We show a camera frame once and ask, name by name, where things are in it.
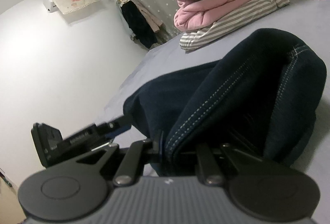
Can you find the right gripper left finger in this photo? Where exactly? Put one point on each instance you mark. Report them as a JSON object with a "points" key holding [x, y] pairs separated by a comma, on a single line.
{"points": [[53, 149]]}

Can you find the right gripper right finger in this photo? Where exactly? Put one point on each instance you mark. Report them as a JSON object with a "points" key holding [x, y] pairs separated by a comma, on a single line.
{"points": [[221, 165]]}

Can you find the dark blue jeans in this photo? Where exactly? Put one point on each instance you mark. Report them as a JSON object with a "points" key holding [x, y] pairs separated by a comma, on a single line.
{"points": [[261, 97]]}

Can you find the black hanging garment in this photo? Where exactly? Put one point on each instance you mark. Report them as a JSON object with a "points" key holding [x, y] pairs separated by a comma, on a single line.
{"points": [[138, 24]]}

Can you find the grey striped folded blanket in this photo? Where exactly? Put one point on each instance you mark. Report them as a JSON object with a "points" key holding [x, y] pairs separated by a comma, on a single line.
{"points": [[248, 13]]}

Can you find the pink hanging garment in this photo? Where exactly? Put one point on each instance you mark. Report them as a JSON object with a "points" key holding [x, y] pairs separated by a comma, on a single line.
{"points": [[152, 20]]}

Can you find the pink folded quilt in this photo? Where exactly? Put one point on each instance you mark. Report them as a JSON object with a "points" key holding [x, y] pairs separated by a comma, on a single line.
{"points": [[193, 15]]}

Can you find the lavender bed sheet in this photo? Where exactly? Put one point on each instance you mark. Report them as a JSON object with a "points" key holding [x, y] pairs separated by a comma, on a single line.
{"points": [[307, 19]]}

